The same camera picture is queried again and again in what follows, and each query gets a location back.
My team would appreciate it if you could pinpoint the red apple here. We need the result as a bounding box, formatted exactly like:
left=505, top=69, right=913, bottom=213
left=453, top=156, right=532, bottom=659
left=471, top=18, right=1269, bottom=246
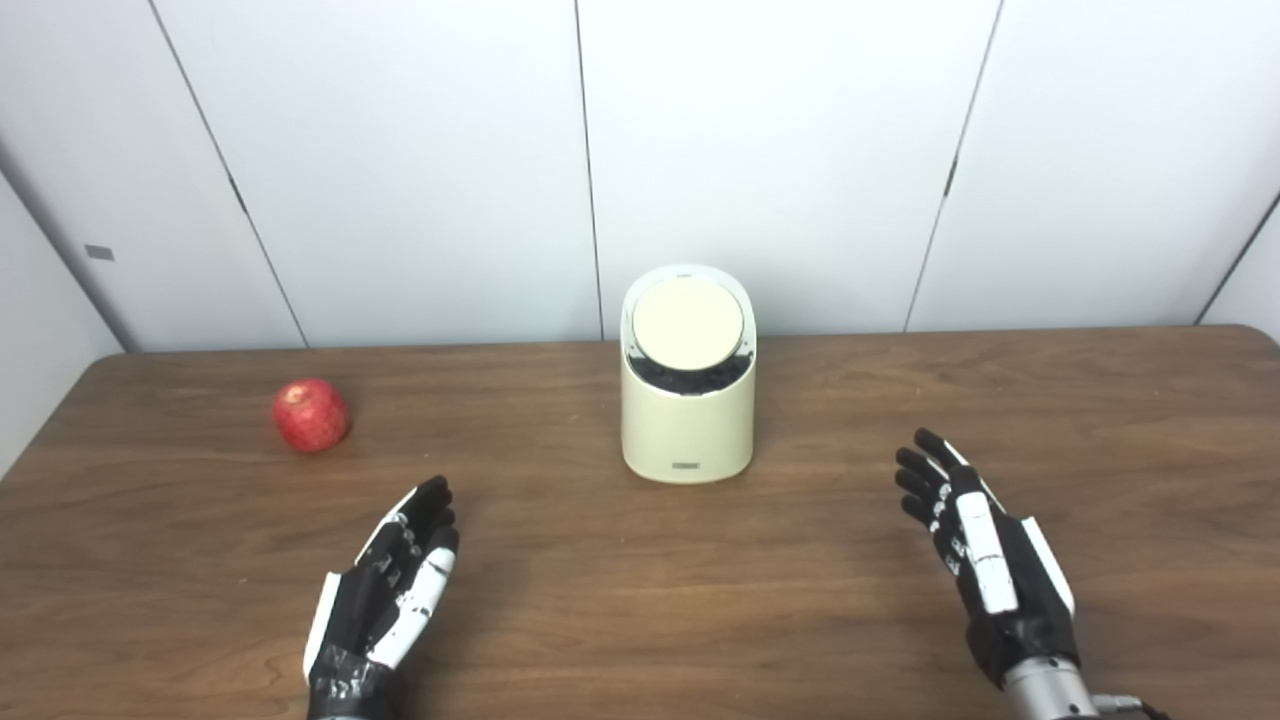
left=272, top=378, right=351, bottom=454

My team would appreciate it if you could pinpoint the cream lidded trash can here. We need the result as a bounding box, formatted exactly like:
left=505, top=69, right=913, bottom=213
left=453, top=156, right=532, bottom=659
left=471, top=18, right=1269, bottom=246
left=620, top=264, right=758, bottom=485

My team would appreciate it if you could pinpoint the white and black left hand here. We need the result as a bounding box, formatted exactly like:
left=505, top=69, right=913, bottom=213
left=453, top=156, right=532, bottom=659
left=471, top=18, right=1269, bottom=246
left=303, top=475, right=461, bottom=720

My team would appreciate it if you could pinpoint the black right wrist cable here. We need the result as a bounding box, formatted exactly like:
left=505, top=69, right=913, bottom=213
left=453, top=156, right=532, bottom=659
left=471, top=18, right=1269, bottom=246
left=1093, top=693, right=1173, bottom=720

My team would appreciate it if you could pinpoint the black bin liner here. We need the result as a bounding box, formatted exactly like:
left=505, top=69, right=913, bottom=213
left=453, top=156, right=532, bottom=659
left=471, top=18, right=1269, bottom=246
left=626, top=343, right=753, bottom=396

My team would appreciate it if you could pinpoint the white and black right hand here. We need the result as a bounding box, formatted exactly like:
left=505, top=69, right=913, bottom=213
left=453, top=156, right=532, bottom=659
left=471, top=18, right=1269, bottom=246
left=894, top=428, right=1083, bottom=691

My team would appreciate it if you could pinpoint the cream round bin lid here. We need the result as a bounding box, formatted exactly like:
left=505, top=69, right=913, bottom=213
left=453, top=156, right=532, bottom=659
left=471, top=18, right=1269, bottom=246
left=631, top=277, right=746, bottom=372

